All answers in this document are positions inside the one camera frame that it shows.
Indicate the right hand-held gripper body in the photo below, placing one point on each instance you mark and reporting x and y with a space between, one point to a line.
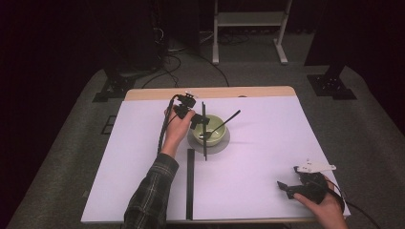
310 184

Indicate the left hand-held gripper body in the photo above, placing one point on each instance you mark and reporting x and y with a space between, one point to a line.
185 106

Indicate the pale green bowl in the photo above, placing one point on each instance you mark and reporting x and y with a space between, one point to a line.
221 137

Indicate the black divider strip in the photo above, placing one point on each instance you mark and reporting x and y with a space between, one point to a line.
190 191

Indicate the person's left hand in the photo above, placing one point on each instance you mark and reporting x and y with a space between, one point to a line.
176 133

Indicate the person's right hand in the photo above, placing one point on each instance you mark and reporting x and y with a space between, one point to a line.
328 213

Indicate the grey round plate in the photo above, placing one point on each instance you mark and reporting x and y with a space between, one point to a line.
215 150

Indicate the white table mat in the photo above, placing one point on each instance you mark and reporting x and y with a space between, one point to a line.
270 143

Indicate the black stand base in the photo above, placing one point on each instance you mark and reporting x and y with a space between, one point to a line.
331 86
116 86

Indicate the white metal table frame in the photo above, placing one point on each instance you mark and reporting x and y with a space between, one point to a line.
248 18

